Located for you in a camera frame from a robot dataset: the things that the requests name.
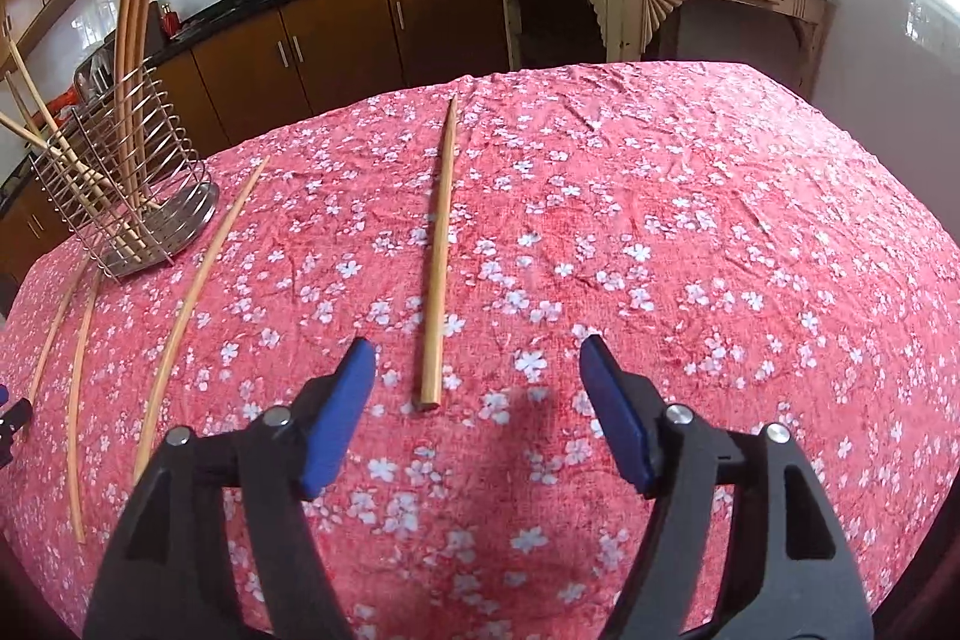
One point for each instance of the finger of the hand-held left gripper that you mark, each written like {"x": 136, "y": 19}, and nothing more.
{"x": 11, "y": 430}

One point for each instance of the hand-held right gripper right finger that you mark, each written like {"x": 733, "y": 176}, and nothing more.
{"x": 619, "y": 419}

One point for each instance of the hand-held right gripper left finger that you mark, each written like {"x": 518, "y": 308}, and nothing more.
{"x": 337, "y": 430}

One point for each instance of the red floral tablecloth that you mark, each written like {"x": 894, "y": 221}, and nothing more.
{"x": 637, "y": 235}

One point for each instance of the red plastic bag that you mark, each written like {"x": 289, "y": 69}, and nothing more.
{"x": 64, "y": 99}

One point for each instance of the small red bottle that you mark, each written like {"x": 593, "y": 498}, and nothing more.
{"x": 170, "y": 19}

